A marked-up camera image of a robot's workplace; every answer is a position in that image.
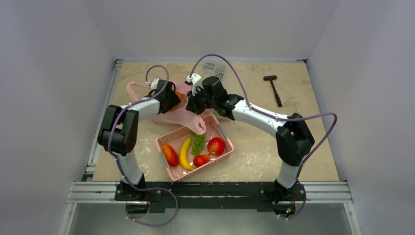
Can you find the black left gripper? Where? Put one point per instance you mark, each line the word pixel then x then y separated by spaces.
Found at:
pixel 174 101

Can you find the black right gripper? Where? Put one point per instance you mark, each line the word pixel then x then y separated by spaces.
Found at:
pixel 195 103

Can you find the orange yellow fake mango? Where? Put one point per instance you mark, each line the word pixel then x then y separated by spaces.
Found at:
pixel 182 101

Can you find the pink plastic bag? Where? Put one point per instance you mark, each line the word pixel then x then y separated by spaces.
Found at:
pixel 183 117

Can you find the green fake grapes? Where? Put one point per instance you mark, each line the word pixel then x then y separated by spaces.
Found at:
pixel 198 143

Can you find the red fake apple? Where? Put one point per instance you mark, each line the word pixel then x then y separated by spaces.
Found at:
pixel 216 146

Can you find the red fake fruit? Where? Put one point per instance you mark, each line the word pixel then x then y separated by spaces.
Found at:
pixel 170 155

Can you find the red orange fake pear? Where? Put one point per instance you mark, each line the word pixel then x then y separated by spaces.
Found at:
pixel 201 160

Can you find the yellow fake banana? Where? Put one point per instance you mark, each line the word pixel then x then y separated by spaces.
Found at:
pixel 183 161

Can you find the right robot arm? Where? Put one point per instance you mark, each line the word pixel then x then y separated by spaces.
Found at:
pixel 293 137

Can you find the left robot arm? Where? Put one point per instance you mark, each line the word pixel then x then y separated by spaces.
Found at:
pixel 119 131

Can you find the pink plastic basket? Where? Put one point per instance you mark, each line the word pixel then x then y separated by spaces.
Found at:
pixel 176 139

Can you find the black hammer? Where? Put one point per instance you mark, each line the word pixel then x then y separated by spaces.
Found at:
pixel 271 79

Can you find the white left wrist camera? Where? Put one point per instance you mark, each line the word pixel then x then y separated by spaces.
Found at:
pixel 153 84

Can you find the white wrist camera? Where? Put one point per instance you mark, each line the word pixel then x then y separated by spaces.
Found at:
pixel 153 84
pixel 195 82

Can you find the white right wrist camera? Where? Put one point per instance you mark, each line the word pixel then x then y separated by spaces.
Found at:
pixel 195 82

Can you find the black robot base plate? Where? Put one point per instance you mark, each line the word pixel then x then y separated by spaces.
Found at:
pixel 218 195

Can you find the aluminium table frame rail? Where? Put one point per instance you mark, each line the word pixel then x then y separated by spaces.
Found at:
pixel 316 192

